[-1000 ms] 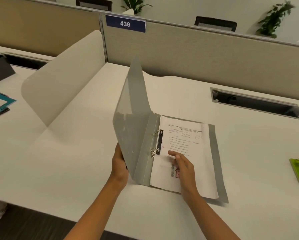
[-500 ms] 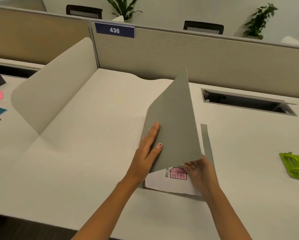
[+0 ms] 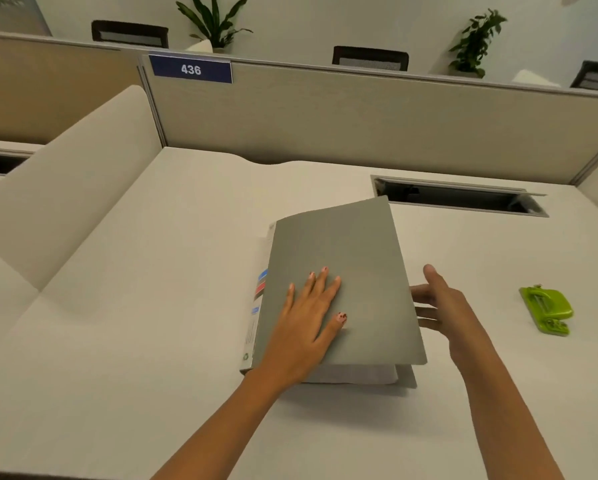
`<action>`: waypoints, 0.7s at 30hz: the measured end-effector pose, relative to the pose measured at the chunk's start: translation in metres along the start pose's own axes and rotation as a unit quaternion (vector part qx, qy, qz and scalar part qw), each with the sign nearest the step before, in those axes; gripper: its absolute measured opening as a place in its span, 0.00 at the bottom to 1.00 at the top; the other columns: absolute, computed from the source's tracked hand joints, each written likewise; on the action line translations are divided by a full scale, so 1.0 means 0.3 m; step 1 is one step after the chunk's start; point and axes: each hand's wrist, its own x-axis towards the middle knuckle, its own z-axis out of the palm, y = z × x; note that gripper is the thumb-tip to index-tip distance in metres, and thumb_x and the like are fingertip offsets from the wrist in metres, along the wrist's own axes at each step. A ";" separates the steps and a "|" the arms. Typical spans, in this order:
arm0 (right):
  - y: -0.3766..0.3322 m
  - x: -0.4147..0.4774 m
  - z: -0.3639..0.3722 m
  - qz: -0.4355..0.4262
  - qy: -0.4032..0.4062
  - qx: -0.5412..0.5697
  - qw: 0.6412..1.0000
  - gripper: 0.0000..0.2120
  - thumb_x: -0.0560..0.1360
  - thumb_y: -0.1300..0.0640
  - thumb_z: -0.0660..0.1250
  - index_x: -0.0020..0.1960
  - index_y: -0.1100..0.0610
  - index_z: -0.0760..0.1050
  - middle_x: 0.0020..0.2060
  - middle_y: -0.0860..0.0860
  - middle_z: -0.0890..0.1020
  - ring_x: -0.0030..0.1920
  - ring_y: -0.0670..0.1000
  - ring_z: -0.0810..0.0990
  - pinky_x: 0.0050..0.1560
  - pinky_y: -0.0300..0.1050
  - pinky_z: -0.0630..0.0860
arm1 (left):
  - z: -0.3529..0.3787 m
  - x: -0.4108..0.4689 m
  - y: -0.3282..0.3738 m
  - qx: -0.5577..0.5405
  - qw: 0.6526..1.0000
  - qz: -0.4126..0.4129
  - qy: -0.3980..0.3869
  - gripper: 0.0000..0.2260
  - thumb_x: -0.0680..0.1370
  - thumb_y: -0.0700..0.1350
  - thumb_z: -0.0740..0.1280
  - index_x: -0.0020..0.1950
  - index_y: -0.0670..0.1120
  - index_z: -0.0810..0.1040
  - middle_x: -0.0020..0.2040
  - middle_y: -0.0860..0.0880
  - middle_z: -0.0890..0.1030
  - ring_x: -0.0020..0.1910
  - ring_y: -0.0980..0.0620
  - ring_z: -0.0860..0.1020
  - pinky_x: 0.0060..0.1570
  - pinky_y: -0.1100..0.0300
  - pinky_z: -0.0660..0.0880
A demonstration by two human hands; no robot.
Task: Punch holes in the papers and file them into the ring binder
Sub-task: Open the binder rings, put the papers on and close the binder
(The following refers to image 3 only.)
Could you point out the person's left hand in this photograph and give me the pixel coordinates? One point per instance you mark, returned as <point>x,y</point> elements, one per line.
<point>299,339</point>

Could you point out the person's right hand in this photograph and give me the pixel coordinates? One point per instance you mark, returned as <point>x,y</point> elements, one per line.
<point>456,319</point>

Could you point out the white paper pink house drawing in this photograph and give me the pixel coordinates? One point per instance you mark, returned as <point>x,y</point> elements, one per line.
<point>359,374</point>

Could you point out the green hole punch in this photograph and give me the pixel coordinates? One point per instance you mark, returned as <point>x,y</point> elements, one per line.
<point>548,307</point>

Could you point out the person's left forearm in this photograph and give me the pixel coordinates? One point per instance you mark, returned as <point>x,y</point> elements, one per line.
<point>219,434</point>

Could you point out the person's right forearm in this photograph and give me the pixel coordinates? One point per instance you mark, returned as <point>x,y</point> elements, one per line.
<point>508,424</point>

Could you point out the beige fabric partition panel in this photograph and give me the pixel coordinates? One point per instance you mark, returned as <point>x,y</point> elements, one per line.
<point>379,119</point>

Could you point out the black mesh office chair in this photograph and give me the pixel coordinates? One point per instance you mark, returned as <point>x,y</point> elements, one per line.
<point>370,58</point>
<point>129,34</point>
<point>596,77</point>

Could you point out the potted small-leaf plant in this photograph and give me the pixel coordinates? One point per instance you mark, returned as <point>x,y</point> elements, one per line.
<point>476,42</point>

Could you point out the blue desk number sign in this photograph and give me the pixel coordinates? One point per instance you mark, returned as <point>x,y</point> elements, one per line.
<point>190,69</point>

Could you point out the potted long-leaf plant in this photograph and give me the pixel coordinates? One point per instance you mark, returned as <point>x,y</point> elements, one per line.
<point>214,24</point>

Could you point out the brown partition panel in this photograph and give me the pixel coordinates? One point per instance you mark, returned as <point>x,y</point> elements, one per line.
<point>54,89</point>

